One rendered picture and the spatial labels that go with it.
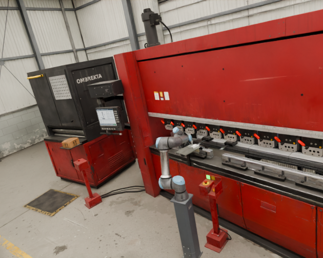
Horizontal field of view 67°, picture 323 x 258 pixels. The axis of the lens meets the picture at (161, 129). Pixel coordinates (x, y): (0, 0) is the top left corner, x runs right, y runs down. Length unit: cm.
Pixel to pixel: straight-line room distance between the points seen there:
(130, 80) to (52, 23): 700
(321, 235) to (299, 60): 151
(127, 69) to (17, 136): 623
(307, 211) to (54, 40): 924
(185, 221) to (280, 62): 173
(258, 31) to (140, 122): 206
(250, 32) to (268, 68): 34
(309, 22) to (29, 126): 846
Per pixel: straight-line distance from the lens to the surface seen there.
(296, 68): 223
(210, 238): 312
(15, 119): 908
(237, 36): 241
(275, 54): 228
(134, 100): 352
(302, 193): 249
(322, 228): 262
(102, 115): 376
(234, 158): 285
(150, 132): 374
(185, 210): 259
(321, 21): 213
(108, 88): 354
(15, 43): 937
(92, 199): 435
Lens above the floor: 224
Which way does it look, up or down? 18 degrees down
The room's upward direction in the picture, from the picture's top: 11 degrees counter-clockwise
